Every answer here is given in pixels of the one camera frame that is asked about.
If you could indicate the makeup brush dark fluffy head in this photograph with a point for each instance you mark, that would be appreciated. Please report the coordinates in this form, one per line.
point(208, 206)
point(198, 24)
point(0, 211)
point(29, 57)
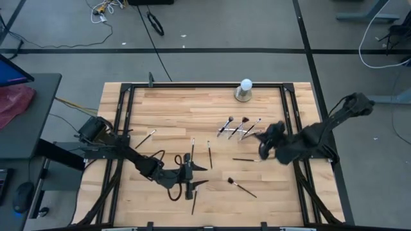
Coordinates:
point(224, 126)
point(241, 187)

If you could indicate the black side desk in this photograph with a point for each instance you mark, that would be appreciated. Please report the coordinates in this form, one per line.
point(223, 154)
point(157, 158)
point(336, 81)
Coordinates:
point(29, 128)

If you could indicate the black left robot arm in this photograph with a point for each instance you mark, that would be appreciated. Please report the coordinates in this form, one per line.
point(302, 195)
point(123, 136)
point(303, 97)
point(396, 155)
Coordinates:
point(135, 157)

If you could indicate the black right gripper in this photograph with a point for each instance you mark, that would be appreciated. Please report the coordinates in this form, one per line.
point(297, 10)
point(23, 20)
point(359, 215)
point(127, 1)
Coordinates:
point(273, 136)

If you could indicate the black aluminium table frame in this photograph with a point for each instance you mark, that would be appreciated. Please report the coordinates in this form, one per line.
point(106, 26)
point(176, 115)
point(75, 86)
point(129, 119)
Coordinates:
point(205, 85)

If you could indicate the computer monitor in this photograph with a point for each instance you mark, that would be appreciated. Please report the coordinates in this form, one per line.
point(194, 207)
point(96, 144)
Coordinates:
point(11, 72)

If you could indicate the metal lamp with white bulb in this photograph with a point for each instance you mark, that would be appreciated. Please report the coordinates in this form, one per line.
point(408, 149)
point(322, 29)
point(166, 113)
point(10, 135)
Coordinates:
point(243, 93)

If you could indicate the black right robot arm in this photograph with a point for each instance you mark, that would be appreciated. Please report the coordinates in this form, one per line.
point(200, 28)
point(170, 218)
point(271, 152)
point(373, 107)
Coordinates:
point(316, 138)

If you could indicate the grey desk foot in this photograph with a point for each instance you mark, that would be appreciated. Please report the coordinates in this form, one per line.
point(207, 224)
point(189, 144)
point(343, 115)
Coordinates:
point(366, 16)
point(388, 99)

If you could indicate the clear acrylic container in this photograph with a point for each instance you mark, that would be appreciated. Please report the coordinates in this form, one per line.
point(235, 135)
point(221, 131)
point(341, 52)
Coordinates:
point(233, 141)

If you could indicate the makeup brush brown fluffy head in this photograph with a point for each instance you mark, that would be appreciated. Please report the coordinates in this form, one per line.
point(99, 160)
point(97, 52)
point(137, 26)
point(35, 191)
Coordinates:
point(238, 127)

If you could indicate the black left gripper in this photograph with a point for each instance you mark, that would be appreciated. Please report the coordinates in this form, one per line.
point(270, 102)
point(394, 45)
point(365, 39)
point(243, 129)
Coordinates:
point(184, 176)

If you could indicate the black computer mouse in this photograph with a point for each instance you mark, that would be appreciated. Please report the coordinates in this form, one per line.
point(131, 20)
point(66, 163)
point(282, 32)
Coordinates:
point(23, 197)

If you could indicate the pink cloth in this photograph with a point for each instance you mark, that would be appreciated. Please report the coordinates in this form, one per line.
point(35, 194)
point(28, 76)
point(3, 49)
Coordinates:
point(14, 104)

